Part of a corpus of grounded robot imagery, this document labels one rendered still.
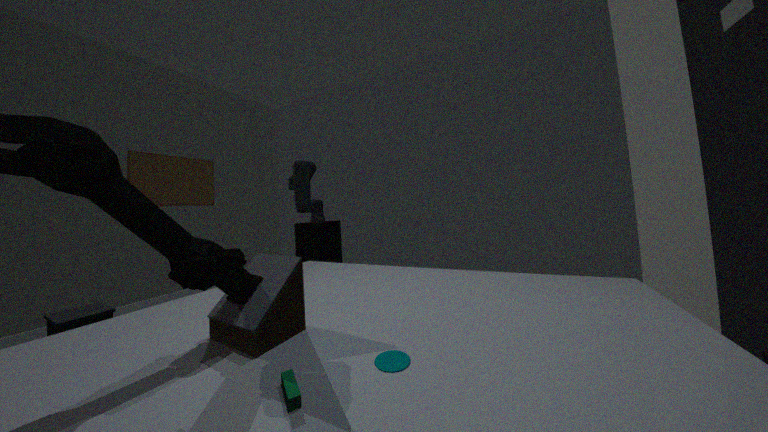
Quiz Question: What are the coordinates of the teal flat circle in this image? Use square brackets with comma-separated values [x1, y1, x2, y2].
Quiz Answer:
[374, 350, 411, 372]

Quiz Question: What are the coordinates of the green rectangular post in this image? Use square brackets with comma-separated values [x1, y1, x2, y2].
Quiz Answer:
[281, 369, 302, 412]

